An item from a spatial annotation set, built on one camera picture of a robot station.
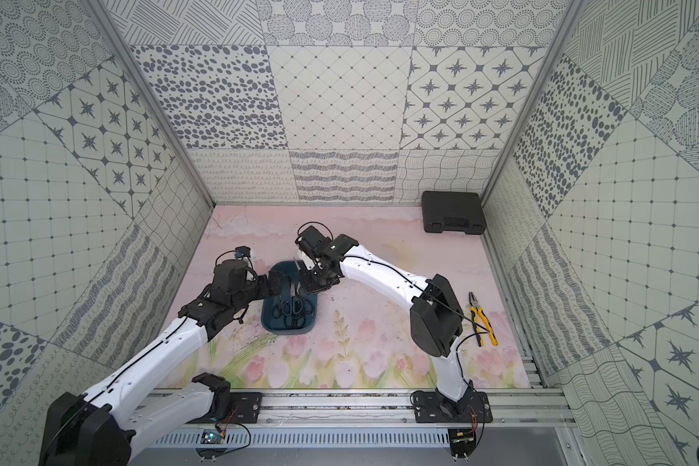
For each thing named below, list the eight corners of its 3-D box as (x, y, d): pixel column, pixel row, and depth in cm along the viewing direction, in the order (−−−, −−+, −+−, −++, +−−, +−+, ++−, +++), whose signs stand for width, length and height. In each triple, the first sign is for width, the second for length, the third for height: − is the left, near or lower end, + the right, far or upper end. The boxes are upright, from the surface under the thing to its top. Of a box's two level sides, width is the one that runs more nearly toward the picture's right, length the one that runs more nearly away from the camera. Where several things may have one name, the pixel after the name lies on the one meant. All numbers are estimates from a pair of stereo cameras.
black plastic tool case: (425, 235, 113) (428, 225, 108) (418, 201, 126) (421, 190, 121) (485, 236, 113) (491, 225, 108) (473, 201, 126) (477, 190, 121)
